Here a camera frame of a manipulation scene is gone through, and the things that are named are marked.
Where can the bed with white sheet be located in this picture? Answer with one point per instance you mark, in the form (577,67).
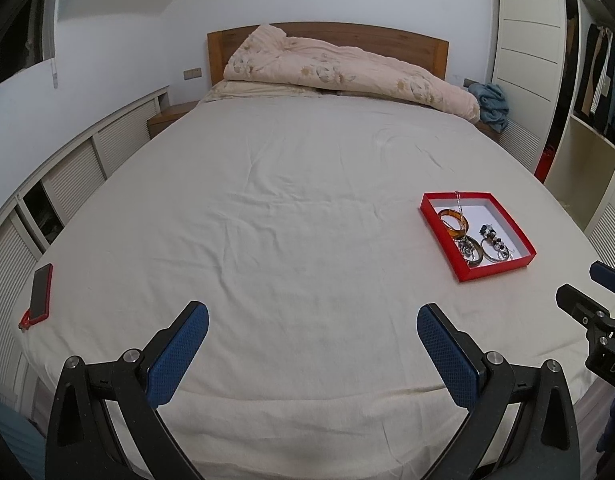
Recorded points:
(287,210)

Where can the translucent white rod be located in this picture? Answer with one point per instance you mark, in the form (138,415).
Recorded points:
(55,72)

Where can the dark window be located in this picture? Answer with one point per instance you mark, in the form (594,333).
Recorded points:
(17,35)

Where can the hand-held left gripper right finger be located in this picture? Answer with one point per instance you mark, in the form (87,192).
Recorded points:
(445,355)

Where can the wooden nightstand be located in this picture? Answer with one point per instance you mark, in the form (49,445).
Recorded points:
(490,135)
(170,112)

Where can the red jewelry box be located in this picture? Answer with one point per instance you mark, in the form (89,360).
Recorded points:
(487,208)

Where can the beige pillow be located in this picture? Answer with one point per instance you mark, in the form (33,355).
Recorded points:
(247,91)

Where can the white wardrobe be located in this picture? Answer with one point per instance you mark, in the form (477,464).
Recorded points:
(527,35)

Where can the red cased phone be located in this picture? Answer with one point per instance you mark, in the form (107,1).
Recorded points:
(41,290)

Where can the row of hanging clothes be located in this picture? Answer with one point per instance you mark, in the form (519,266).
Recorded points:
(600,75)

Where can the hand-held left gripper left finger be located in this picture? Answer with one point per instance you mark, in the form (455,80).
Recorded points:
(180,355)

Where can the wall socket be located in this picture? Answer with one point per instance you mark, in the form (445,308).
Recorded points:
(192,74)

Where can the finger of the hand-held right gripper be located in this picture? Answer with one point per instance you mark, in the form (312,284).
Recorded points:
(577,302)
(607,274)

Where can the white louvered low cabinet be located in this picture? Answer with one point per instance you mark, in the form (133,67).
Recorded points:
(72,175)

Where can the dark bangle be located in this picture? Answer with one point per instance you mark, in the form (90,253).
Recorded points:
(497,259)

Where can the blue cloth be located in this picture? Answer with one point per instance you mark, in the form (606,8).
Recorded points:
(492,102)

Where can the red bag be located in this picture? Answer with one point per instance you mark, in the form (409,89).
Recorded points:
(545,162)

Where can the amber bangle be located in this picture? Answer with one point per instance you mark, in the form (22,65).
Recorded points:
(457,232)

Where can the wooden headboard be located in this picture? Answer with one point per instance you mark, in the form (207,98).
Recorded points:
(367,35)

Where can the beige floral quilt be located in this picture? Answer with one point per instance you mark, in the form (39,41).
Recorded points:
(337,70)

